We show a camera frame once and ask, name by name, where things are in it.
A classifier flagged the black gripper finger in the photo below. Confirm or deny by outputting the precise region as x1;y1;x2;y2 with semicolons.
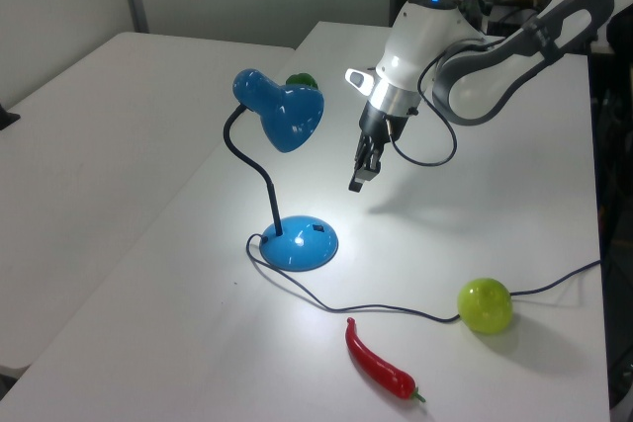
347;137;371;194
365;142;385;182

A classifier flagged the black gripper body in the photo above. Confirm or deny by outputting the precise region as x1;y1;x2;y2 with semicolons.
358;104;407;147

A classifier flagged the blue desk lamp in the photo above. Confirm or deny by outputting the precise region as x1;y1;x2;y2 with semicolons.
222;67;340;273

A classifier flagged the green toy bell pepper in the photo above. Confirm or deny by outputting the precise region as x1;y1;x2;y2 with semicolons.
285;72;319;91

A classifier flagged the yellow-green toy apple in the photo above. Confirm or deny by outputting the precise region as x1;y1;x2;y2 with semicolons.
456;277;514;335

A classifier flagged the red toy chili pepper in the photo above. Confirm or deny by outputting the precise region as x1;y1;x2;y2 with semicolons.
344;316;427;404

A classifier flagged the black office chair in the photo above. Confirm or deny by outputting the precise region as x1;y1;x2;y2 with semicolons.
605;0;633;55

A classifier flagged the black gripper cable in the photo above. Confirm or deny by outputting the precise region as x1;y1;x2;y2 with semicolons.
388;39;505;167

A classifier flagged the dark lamp power cable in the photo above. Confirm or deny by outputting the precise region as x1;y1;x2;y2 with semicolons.
245;232;603;323

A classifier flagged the black equipment with cables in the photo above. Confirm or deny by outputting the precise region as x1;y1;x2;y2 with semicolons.
486;0;563;41

